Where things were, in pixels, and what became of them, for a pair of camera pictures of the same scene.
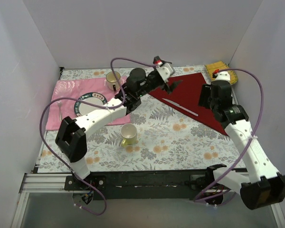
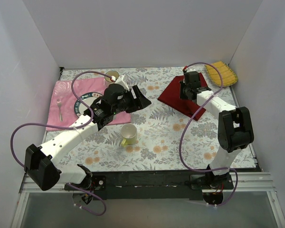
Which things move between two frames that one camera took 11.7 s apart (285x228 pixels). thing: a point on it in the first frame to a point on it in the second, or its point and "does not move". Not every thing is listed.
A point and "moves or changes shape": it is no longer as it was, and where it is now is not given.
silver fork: [60, 104] does not move
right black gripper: [204, 95] to [184, 92]
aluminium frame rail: [38, 182] does not move
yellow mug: [128, 133] does not move
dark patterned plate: [81, 109] does not move
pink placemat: [65, 93] does not move
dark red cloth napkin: [186, 95] moves or changes shape
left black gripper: [163, 83] to [135, 97]
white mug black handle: [112, 83] does not move
